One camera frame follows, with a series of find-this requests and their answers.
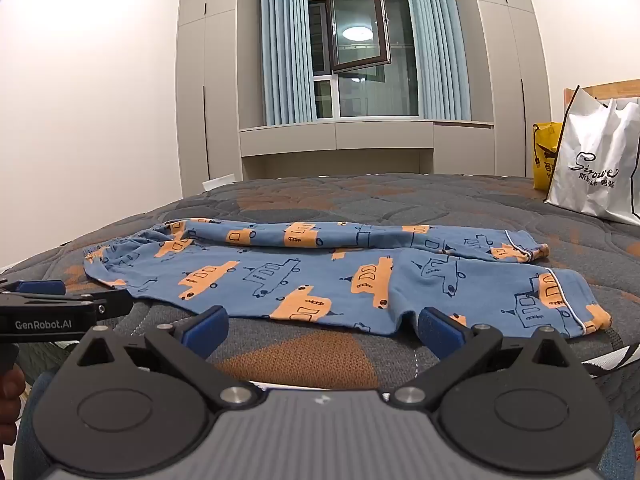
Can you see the person's left hand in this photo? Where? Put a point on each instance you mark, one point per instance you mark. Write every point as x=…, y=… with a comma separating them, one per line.
x=9, y=400

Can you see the yellow shopping bag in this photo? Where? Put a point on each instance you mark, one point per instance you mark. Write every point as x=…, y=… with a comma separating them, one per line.
x=545, y=152

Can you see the beige built-in wardrobe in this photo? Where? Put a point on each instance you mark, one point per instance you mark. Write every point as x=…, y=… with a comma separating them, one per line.
x=207, y=85
x=510, y=85

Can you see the beige window seat cabinet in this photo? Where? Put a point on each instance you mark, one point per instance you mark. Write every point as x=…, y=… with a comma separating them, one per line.
x=340, y=146

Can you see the white shopping bag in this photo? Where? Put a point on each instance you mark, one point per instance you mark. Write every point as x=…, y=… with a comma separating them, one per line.
x=595, y=170

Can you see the blue car-print pants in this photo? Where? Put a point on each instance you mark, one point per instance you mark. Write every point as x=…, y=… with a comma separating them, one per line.
x=300, y=280

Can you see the small white box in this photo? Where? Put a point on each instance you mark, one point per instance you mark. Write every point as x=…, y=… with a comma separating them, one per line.
x=218, y=178

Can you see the person's right leg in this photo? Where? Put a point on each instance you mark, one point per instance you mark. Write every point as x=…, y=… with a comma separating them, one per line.
x=627, y=450

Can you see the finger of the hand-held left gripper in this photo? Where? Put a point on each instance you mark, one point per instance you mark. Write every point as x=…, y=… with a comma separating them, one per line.
x=40, y=287
x=115, y=306

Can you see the person's leg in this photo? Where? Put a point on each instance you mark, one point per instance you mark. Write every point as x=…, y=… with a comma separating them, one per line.
x=627, y=450
x=35, y=435

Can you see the light blue curtain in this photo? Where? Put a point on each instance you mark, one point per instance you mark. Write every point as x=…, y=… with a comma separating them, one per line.
x=287, y=50
x=437, y=45

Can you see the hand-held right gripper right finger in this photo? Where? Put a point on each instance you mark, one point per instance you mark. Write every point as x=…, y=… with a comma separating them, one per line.
x=440, y=332

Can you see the person's left leg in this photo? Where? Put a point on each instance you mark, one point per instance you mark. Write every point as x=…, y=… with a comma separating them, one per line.
x=35, y=435

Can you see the open brown-framed window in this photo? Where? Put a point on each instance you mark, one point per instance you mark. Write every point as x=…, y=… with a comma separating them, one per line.
x=360, y=45

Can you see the grey and orange quilted mattress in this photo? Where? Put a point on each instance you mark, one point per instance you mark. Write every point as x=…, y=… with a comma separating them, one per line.
x=310, y=362

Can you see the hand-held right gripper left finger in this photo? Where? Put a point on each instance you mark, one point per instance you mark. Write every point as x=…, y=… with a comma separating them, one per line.
x=207, y=331

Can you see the wooden headboard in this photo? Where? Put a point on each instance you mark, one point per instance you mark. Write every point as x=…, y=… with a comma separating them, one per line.
x=607, y=89

